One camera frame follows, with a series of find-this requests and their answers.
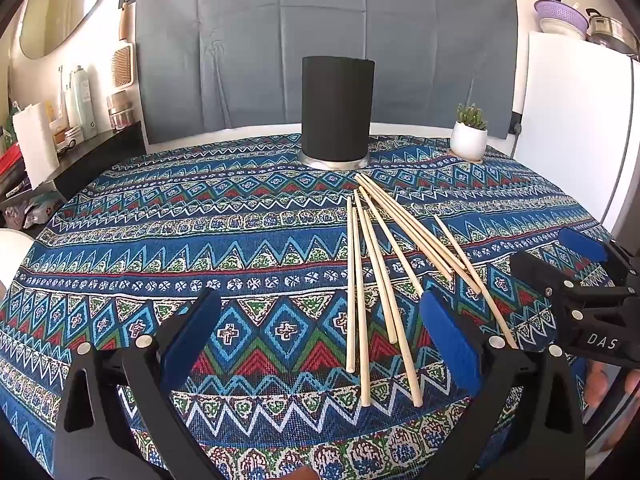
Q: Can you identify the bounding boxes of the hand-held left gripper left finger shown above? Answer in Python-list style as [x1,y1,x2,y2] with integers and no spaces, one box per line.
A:
[54,287,223,480]

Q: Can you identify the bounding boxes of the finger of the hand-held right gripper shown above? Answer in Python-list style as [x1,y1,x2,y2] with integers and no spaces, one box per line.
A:
[509,251,581,312]
[557,227,632,286]

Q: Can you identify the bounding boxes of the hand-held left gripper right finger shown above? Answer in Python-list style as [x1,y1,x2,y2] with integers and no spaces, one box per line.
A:
[419,290,586,480]

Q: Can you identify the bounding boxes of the pile of wooden chopsticks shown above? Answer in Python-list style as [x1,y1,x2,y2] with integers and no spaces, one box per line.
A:
[345,172,518,408]

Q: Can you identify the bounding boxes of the black cylindrical utensil holder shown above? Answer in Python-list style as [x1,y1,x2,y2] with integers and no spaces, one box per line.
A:
[300,55,376,171]

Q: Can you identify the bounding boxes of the person's right hand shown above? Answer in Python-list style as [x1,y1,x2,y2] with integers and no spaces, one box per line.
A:
[585,367,640,409]

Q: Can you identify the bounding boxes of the blue patterned tablecloth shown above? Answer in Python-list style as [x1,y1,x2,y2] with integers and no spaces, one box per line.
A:
[0,132,621,480]

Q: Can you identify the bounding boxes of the white refrigerator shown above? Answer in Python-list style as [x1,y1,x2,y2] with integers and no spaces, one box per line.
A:
[512,30,640,271]

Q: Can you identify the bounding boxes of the succulent in white pot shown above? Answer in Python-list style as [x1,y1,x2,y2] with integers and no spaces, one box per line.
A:
[450,102,489,161]

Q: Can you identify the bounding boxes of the black side table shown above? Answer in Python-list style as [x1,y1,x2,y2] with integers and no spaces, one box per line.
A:
[0,122,149,202]

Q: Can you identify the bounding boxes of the steel pot with lid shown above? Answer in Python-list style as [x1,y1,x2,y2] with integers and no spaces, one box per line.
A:
[586,8,640,58]

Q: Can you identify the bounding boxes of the white bowl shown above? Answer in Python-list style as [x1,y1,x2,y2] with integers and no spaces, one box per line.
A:
[539,17,586,39]

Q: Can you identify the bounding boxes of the toiletry bottles on shelf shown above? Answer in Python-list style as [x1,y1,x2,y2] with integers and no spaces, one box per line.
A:
[107,91,134,130]

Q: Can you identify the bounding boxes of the purple colander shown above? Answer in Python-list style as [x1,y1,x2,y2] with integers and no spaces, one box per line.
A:
[534,0,589,36]

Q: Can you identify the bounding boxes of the pale spray bottle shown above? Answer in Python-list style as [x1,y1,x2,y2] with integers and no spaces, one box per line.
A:
[70,66,99,139]

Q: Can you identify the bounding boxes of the wooden paddle hairbrush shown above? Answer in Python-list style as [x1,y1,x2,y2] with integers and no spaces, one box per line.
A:
[111,42,135,90]

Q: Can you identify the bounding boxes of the grey-blue wall cloth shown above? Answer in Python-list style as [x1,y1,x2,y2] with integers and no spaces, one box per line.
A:
[135,0,521,144]

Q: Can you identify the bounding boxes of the hanging wooden handle brush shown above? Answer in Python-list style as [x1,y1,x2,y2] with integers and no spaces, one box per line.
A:
[119,2,135,43]

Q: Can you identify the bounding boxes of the oval wall mirror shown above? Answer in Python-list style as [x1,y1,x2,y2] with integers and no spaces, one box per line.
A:
[19,0,108,59]

